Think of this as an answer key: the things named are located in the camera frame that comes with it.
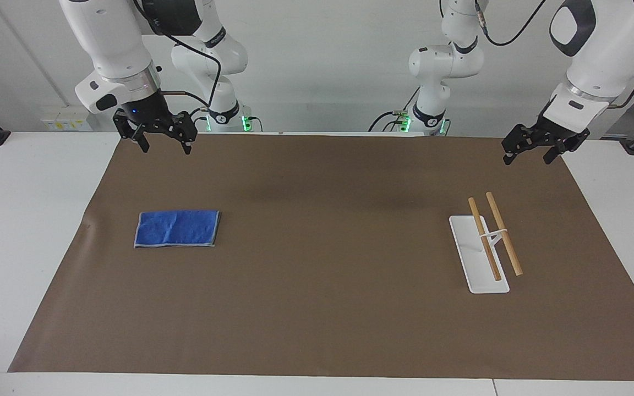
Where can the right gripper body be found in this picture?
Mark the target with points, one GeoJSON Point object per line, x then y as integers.
{"type": "Point", "coordinates": [143, 113]}

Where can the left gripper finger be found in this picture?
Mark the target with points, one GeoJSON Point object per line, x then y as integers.
{"type": "Point", "coordinates": [559, 148]}
{"type": "Point", "coordinates": [520, 138]}

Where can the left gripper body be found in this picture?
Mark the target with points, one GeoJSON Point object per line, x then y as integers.
{"type": "Point", "coordinates": [562, 129]}

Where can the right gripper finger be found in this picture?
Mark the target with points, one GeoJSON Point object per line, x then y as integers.
{"type": "Point", "coordinates": [187, 129]}
{"type": "Point", "coordinates": [140, 137]}

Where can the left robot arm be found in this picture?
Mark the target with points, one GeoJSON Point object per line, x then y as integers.
{"type": "Point", "coordinates": [603, 49]}

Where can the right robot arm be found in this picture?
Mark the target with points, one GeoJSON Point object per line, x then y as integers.
{"type": "Point", "coordinates": [110, 44]}

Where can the blue folded towel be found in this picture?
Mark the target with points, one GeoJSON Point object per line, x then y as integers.
{"type": "Point", "coordinates": [176, 228]}

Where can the white rack with wooden bars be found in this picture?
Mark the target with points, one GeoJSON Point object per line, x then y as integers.
{"type": "Point", "coordinates": [479, 264]}

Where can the white wall socket strip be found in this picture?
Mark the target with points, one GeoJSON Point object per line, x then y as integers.
{"type": "Point", "coordinates": [66, 121]}

